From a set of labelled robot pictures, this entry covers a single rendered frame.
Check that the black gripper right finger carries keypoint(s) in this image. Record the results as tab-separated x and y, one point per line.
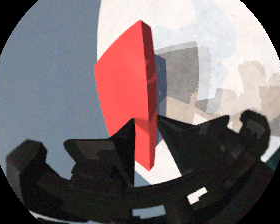
186	140

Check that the red square slab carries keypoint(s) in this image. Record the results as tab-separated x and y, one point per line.
126	82

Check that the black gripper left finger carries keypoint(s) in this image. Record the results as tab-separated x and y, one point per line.
119	149

